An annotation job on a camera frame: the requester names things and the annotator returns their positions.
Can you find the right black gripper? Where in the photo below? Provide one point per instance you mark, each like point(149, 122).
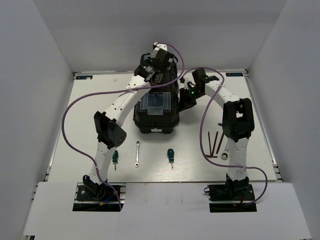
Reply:
point(184, 102)

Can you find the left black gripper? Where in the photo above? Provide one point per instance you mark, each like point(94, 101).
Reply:
point(150, 60)

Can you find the black plastic toolbox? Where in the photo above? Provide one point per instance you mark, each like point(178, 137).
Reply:
point(157, 111)

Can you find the green stubby screwdriver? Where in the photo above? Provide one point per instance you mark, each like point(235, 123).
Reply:
point(115, 158)
point(170, 155)

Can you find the small silver ratchet wrench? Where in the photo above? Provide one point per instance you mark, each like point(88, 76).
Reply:
point(137, 154)

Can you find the large silver ratchet wrench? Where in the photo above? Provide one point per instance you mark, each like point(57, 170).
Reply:
point(225, 154)

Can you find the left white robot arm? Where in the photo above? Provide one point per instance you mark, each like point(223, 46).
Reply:
point(149, 75)

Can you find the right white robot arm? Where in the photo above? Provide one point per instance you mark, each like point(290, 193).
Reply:
point(237, 123)

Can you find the left blue table label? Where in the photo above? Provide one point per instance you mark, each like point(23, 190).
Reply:
point(83, 77)

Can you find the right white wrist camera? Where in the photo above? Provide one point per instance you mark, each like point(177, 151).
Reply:
point(187, 83)

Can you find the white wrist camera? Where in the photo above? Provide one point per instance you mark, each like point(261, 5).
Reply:
point(158, 46)
point(187, 83)

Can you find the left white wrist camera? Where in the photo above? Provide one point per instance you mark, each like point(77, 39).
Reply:
point(158, 46)

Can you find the brown T-handle hex key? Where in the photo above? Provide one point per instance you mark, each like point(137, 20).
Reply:
point(210, 145)

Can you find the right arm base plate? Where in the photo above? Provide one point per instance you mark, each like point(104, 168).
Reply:
point(221, 201)

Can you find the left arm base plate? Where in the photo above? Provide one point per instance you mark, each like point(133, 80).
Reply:
point(85, 201)

